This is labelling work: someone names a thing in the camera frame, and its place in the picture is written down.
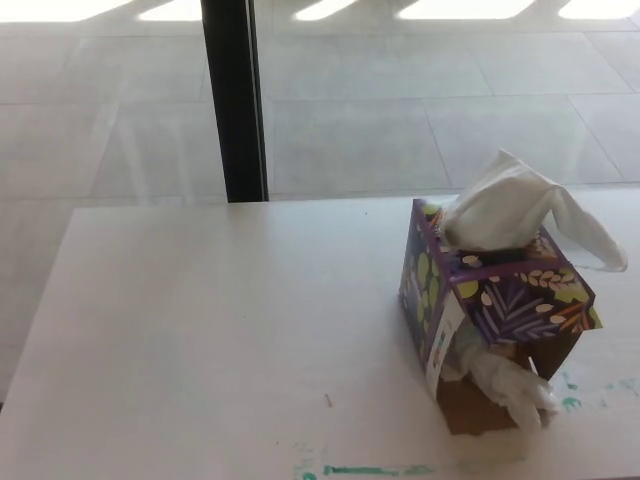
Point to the white pulled tissue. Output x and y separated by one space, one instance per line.
505 210

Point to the purple floral tissue box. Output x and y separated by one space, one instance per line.
510 305

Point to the crumpled white tissue wad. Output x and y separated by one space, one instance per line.
505 382

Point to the black window frame post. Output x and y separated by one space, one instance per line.
230 100

